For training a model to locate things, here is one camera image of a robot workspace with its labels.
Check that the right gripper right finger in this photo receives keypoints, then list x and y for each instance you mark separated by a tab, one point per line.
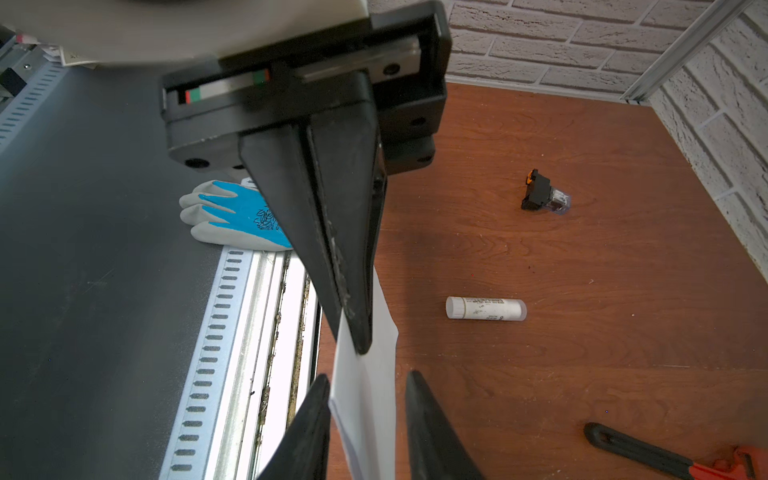
435	450

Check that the white letter with blue border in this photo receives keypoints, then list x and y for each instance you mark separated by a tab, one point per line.
363	395

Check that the aluminium front rail frame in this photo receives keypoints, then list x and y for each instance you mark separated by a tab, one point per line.
251	368

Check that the blue grey work glove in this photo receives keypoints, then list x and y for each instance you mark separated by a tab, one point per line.
234	215

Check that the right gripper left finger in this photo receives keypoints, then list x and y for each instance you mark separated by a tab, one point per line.
303	450

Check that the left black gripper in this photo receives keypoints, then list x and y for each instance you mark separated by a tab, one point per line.
323	196

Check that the white glue stick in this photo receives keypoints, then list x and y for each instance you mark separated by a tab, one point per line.
492	309

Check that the small black clear plug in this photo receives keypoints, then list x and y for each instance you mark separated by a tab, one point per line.
541	195

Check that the red black pipe wrench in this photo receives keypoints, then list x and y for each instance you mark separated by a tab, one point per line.
747	462

